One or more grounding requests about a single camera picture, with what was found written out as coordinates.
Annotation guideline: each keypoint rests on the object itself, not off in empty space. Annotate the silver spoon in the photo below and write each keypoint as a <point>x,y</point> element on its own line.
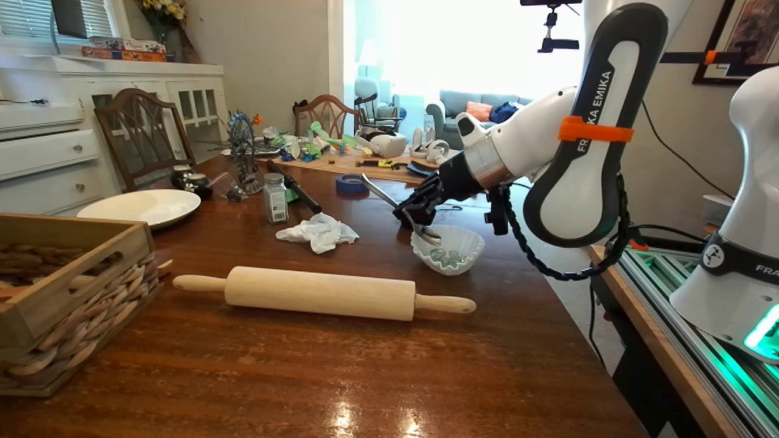
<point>379,192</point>

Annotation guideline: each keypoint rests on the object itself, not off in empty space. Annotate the white glass-door cabinet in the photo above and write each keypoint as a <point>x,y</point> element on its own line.
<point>129,86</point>

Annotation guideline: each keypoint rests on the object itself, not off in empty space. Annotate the black picture frame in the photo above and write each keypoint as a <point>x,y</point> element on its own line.
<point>756,31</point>

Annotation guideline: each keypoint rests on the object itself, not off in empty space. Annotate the grey padded seat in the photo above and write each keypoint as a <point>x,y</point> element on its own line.
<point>369,101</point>

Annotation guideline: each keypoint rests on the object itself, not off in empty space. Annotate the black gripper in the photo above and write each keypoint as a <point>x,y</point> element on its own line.
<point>462,177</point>

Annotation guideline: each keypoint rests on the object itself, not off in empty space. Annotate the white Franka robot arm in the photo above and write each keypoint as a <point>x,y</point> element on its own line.
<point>584,160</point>

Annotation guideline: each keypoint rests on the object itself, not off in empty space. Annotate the crumpled white tissue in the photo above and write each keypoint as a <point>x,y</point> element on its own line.
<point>320,231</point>

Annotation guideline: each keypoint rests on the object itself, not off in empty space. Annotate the wooden rolling pin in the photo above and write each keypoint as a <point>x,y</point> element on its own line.
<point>323,292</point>

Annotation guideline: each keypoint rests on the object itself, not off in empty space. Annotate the blue tape roll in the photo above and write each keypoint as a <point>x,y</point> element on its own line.
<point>354,185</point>

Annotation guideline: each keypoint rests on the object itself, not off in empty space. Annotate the blue paper origami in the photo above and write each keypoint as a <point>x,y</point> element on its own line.
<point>285,153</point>

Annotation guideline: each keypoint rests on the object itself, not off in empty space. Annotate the orange cushion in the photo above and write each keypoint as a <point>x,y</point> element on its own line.
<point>478,112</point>

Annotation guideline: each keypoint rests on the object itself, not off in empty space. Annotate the white drawer dresser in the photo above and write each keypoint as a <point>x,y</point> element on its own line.
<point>40,153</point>

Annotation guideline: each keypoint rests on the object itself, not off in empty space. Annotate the small black metal ornament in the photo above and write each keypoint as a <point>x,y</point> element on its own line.
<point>190,183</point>

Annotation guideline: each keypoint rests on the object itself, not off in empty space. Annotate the hex key set yellow holder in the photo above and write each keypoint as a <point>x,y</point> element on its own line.
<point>369,163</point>

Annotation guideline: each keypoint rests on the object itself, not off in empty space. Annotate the glass shaker jar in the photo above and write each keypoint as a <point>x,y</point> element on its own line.
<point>276,202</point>

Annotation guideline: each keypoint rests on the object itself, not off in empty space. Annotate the orange paper origami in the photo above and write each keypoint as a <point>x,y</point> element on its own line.
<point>258,119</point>

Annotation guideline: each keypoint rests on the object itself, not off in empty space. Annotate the white paper cupcake holder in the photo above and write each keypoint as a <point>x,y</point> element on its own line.
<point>462,255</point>

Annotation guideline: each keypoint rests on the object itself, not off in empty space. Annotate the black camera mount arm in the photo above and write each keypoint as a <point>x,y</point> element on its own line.
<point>560,45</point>

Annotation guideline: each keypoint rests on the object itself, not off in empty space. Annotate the small black measuring cup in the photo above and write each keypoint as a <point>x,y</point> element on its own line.
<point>400,215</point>

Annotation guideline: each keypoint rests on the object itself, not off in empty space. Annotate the white window blinds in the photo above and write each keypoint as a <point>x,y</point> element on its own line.
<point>24,16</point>

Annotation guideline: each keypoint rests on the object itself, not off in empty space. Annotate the white ceramic plate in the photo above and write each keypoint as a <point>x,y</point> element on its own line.
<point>136,207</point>

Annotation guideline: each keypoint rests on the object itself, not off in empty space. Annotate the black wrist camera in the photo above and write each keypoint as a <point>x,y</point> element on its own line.
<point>498,209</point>

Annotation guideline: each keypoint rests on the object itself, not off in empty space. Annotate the woven wooden basket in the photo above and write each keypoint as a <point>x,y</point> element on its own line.
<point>74,317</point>

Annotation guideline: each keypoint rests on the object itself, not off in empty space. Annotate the dark carved wooden chair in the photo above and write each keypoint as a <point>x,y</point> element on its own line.
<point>142,135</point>

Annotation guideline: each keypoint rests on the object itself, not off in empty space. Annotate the blue blanket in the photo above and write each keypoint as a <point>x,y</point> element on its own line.
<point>502,112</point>

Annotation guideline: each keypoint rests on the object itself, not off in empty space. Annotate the aluminium robot base platform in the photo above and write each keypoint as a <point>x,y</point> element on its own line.
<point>648,280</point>

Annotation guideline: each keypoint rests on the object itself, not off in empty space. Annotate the brown wooden chair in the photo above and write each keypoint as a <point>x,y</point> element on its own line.
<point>323,97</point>

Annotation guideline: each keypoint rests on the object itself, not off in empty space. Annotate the colourful boxes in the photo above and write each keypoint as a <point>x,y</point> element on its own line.
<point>123,48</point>

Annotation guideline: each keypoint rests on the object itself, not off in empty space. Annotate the flower vase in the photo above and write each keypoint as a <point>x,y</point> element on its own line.
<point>165,28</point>

